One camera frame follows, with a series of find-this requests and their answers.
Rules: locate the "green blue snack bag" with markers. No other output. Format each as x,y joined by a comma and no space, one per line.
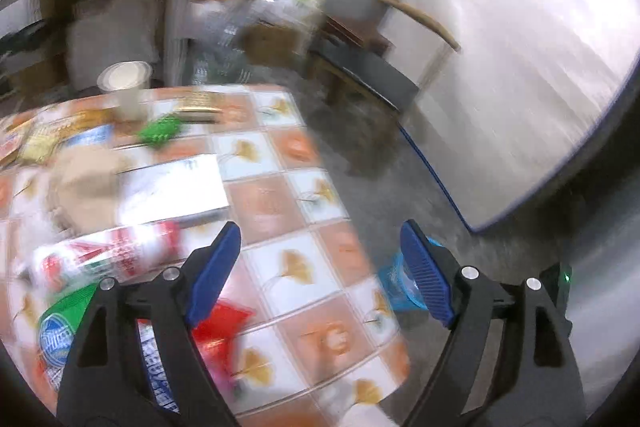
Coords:
57,328

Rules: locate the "small green candy wrapper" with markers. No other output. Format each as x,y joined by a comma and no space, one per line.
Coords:
159,132

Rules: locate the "black device green light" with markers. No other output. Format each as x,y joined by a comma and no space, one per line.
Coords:
556,280

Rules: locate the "wooden chair dark seat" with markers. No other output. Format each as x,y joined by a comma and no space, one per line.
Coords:
357,69

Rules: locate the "gold snack bag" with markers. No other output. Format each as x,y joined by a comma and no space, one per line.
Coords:
41,143

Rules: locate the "blue plastic trash basket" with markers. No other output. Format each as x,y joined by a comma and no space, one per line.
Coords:
414,280

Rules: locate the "red white drink bottle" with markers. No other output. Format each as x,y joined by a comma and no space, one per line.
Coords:
123,253

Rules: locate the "white flat carton box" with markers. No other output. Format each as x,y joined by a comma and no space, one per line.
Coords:
182,190

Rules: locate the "olive small box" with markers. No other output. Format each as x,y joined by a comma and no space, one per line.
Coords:
199,105

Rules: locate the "beige crumpled cloth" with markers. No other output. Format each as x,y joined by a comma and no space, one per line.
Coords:
84,191

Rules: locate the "red snack wrapper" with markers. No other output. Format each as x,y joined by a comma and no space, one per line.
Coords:
215,338

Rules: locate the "white paper cup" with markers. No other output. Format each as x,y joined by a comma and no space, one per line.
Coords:
125,81

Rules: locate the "white mattress blue trim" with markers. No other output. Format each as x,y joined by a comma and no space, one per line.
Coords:
501,118

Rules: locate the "patterned tile tablecloth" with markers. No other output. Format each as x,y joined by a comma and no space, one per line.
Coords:
323,348

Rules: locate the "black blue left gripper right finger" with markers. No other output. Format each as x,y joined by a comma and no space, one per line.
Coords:
536,381

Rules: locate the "grey cushion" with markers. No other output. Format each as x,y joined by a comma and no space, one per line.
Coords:
116,31

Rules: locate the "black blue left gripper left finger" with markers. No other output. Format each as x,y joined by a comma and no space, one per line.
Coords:
134,362

